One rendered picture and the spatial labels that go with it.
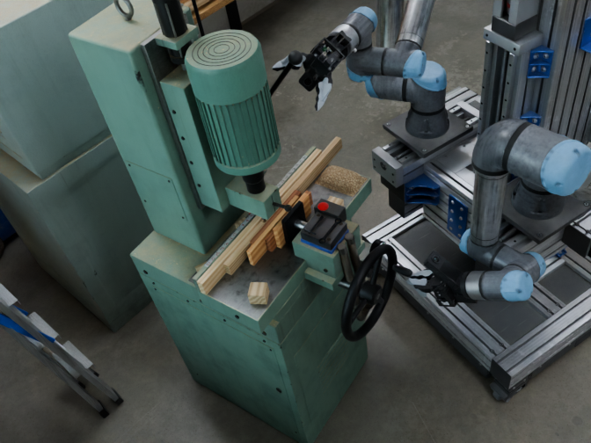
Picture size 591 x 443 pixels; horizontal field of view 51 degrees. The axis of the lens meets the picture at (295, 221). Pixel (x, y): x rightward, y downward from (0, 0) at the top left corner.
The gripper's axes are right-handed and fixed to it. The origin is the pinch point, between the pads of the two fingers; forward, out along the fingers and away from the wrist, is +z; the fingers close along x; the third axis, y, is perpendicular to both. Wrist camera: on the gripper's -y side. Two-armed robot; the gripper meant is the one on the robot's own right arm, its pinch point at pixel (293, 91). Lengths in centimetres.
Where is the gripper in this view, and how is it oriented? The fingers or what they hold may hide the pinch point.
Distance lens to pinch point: 156.9
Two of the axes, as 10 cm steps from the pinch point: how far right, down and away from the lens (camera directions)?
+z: -5.5, 6.6, -5.2
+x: 7.3, 6.8, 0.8
